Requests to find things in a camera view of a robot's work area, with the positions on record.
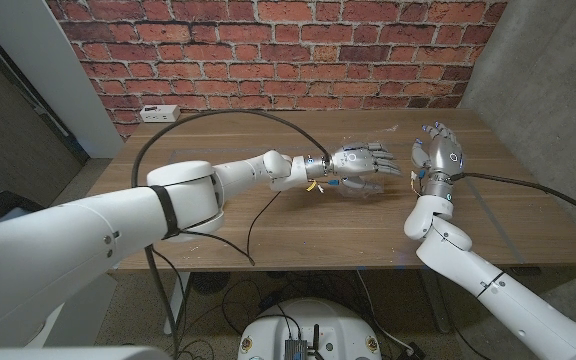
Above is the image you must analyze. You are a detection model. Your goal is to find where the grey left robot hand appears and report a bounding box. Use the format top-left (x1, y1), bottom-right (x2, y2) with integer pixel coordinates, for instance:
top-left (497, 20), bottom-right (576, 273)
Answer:
top-left (328, 142), bottom-right (403, 192)

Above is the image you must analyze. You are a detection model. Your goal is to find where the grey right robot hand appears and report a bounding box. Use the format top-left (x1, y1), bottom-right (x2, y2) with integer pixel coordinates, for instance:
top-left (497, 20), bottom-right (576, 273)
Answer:
top-left (410, 122), bottom-right (465, 199)

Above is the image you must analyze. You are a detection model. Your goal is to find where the clear plastic wrap sheet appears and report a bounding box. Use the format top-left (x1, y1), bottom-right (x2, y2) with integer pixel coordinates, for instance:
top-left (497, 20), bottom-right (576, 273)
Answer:
top-left (335, 134), bottom-right (388, 200)

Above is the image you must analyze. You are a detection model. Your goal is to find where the red brick print backdrop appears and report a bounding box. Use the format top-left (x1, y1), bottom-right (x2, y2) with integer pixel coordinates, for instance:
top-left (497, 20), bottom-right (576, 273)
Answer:
top-left (45, 0), bottom-right (509, 139)

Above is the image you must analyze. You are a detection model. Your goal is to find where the grey table leg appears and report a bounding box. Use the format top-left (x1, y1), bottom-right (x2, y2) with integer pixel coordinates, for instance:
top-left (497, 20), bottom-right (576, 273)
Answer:
top-left (420, 267), bottom-right (453, 335)

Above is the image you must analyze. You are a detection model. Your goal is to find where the white robot torso base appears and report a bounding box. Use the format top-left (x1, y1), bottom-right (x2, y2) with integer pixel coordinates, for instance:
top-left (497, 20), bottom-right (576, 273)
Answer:
top-left (237, 298), bottom-right (383, 360)

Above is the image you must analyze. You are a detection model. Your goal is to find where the black round fan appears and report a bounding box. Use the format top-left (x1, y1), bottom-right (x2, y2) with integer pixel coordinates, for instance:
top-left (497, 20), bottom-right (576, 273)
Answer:
top-left (190, 271), bottom-right (224, 296)

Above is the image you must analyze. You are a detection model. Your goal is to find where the small grey electronics box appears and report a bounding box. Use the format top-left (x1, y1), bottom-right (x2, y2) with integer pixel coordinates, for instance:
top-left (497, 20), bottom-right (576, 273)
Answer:
top-left (283, 338), bottom-right (310, 360)

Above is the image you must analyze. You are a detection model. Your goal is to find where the white power strip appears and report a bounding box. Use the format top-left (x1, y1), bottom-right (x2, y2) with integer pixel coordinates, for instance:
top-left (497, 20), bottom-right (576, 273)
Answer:
top-left (139, 104), bottom-right (182, 124)

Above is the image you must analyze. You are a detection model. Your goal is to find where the white table leg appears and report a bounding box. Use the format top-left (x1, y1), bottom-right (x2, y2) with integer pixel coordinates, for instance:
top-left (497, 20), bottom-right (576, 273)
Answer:
top-left (163, 271), bottom-right (192, 335)

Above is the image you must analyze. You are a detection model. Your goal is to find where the dark wood-grain door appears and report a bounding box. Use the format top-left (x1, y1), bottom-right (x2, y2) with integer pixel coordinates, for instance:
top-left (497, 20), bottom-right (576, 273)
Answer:
top-left (0, 29), bottom-right (89, 209)

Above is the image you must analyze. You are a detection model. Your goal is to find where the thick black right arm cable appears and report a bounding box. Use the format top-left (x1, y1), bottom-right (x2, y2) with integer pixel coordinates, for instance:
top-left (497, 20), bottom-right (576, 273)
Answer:
top-left (450, 171), bottom-right (576, 227)

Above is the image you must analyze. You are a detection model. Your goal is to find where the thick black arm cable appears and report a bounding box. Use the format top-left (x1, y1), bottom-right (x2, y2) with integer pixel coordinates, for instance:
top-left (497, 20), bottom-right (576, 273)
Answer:
top-left (130, 108), bottom-right (333, 360)
top-left (450, 171), bottom-right (576, 227)

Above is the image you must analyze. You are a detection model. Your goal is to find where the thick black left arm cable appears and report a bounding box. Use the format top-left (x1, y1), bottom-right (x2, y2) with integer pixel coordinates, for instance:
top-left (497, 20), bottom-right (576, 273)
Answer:
top-left (130, 108), bottom-right (333, 360)

